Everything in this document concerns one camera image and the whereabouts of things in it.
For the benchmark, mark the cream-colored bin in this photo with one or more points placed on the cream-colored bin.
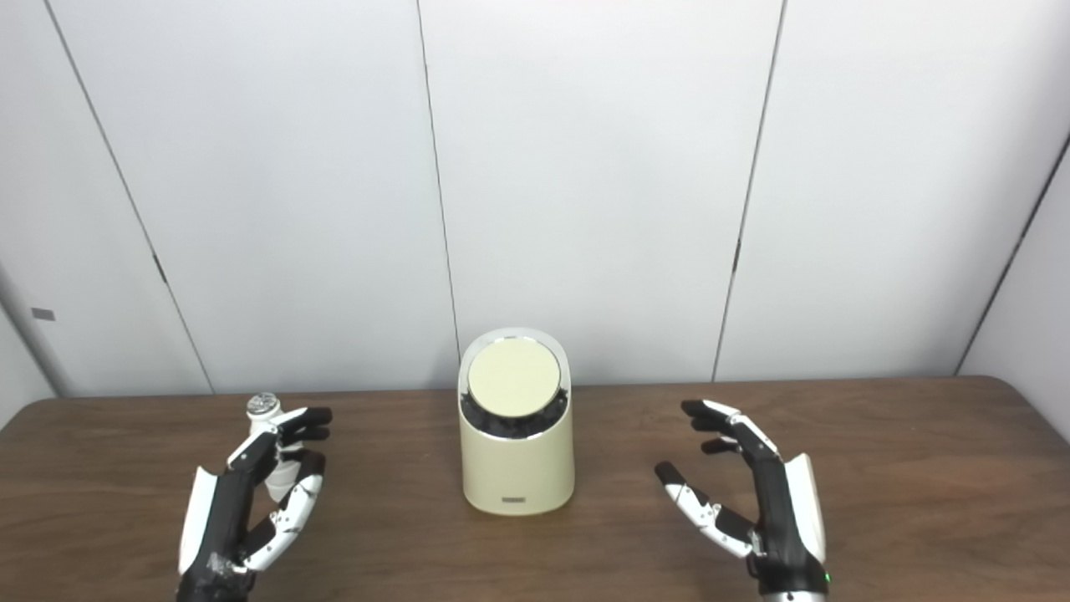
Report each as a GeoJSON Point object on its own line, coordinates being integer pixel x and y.
{"type": "Point", "coordinates": [518, 464]}

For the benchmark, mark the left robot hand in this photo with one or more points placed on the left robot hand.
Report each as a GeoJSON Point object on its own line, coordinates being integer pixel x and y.
{"type": "Point", "coordinates": [219, 518]}

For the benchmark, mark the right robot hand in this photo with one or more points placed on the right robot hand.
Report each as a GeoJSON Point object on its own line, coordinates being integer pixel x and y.
{"type": "Point", "coordinates": [782, 518]}

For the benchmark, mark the small white plastic bottle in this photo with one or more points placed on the small white plastic bottle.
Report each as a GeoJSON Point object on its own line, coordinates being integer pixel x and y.
{"type": "Point", "coordinates": [262, 407]}

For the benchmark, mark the round cream bin lid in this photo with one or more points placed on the round cream bin lid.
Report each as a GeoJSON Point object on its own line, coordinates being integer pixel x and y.
{"type": "Point", "coordinates": [513, 376]}

